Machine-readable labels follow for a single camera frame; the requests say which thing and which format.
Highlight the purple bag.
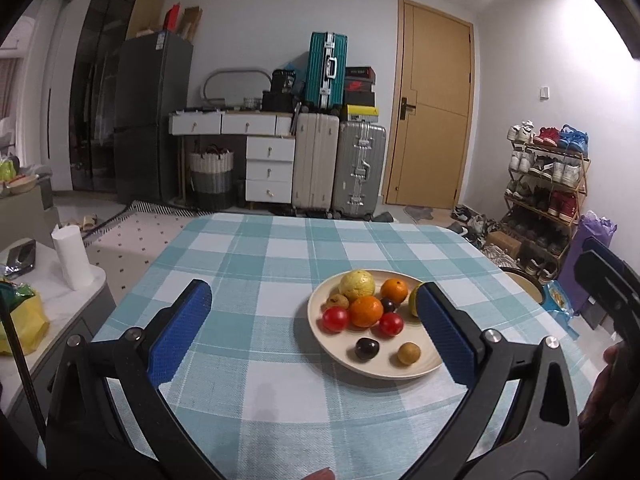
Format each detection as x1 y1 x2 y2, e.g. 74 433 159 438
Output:
558 210 617 314

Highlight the dotted floor rug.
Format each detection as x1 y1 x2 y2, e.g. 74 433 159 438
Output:
84 200 201 306

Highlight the orange tangerine on plate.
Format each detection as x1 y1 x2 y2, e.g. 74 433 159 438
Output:
380 278 409 307

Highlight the black refrigerator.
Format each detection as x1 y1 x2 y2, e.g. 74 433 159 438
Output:
114 30 193 204

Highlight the white paper towel roll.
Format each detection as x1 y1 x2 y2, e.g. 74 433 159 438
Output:
51 226 93 290

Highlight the teal suitcase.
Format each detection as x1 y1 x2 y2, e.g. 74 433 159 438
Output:
304 32 348 112

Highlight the red tomato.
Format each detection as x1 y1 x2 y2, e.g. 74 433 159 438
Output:
378 312 405 337
321 307 349 333

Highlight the teal checked tablecloth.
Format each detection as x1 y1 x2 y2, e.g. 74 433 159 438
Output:
98 214 597 479

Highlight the small brown kiwi fruit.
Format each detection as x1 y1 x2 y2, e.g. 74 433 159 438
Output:
397 341 422 366

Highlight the large yellow citrus fruit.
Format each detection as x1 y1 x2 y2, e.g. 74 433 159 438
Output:
338 270 376 302

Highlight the cream oval plate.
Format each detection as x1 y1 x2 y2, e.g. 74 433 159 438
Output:
307 274 442 380

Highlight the small brown round fruit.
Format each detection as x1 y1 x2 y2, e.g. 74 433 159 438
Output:
326 294 349 309

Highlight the white side table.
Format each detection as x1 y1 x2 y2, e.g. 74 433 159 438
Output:
1 243 115 452

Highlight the silver suitcase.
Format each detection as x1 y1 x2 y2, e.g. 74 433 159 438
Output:
332 120 386 220

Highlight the orange tangerine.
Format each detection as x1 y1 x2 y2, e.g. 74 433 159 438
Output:
380 278 409 307
348 296 384 328

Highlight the shoe rack with shoes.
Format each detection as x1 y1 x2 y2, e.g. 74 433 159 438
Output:
500 120 590 283

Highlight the white drawer cabinet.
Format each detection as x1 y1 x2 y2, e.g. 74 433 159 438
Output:
169 110 295 204

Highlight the yellow plastic bag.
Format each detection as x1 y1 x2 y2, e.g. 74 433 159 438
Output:
1 280 50 356

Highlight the dark plum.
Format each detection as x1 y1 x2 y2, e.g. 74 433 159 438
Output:
355 337 380 362
380 297 398 313

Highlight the woven laundry basket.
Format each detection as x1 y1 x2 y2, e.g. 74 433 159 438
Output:
188 144 234 211

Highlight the wooden door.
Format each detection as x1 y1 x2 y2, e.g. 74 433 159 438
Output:
384 0 475 208

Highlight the beige suitcase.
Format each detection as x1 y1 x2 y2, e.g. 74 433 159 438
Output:
292 113 340 212

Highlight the yellow-green citrus fruit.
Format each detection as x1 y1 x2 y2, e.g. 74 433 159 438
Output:
408 283 422 318

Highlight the person's right hand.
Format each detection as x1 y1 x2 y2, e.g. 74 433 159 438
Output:
578 341 627 428

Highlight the white oval mirror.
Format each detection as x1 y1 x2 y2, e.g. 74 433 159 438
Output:
200 67 271 110

